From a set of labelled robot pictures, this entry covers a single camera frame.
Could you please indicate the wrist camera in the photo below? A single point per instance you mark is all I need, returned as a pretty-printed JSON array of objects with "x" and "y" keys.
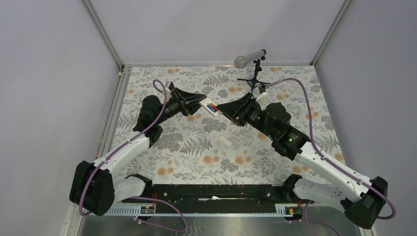
[
  {"x": 263, "y": 95},
  {"x": 170, "y": 85}
]

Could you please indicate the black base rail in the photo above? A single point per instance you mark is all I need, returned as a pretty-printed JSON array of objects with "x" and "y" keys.
[{"x": 220, "y": 199}]

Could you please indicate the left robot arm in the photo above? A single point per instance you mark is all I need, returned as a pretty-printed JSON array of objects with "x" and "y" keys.
[{"x": 94, "y": 188}]

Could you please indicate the silver microphone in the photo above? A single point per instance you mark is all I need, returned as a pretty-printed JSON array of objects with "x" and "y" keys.
[{"x": 242, "y": 61}]

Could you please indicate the floral table mat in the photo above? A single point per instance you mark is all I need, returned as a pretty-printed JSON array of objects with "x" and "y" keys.
[{"x": 189, "y": 150}]

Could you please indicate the white battery cover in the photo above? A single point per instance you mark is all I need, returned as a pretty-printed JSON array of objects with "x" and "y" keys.
[{"x": 225, "y": 141}]

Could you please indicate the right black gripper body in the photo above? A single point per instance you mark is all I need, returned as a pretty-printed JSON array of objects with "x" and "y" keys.
[{"x": 250, "y": 114}]

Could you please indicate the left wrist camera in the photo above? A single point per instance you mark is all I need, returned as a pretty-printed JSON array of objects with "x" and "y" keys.
[{"x": 170, "y": 85}]

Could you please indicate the white remote control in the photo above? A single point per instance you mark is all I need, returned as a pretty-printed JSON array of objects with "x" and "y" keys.
[{"x": 204, "y": 103}]

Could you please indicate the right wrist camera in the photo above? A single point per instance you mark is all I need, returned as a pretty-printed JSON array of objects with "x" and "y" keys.
[{"x": 263, "y": 95}]

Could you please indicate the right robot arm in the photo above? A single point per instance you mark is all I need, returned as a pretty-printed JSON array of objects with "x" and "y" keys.
[{"x": 358, "y": 196}]

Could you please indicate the red battery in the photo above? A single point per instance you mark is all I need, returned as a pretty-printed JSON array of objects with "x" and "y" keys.
[{"x": 211, "y": 105}]

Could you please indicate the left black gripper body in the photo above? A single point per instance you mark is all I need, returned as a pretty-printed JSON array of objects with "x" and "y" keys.
[{"x": 179, "y": 103}]

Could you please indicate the black tripod mic stand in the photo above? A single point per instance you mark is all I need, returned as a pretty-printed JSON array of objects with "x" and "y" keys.
[{"x": 254, "y": 82}]

